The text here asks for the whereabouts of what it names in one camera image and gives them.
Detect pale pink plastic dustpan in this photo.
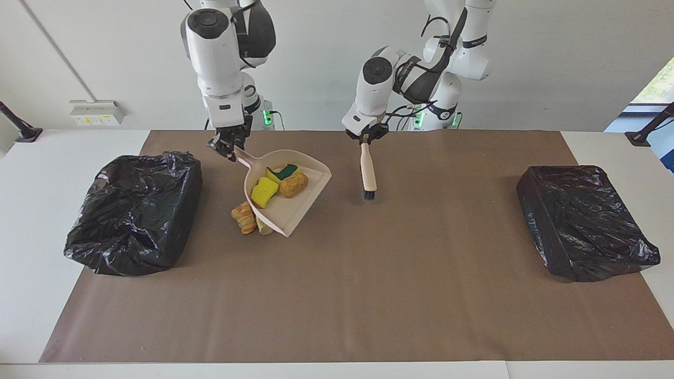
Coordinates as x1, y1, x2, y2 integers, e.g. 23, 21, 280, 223
233, 146, 333, 238

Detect bin with tight black bag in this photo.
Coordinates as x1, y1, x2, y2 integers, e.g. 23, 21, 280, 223
516, 165, 661, 283

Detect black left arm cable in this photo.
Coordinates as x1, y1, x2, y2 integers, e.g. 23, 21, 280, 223
386, 15, 465, 119

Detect yellow green scouring sponge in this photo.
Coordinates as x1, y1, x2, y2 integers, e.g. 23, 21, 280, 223
266, 164, 299, 182

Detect beige hand brush black bristles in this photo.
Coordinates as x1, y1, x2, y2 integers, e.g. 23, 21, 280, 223
360, 141, 378, 201

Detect white wall socket box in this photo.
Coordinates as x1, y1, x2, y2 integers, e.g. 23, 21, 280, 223
70, 100, 125, 127

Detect brown paper table mat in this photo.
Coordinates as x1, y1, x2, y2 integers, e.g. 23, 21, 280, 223
38, 130, 674, 364

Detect bin with loose black bag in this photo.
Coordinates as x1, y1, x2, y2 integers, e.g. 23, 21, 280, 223
64, 151, 203, 277

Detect yellow sponge piece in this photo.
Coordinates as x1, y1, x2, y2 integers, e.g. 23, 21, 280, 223
251, 177, 280, 208

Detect window with green view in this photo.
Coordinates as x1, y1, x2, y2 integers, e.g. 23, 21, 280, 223
630, 57, 674, 105

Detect brown toy bread roll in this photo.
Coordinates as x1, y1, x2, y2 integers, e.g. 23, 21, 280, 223
278, 172, 309, 198

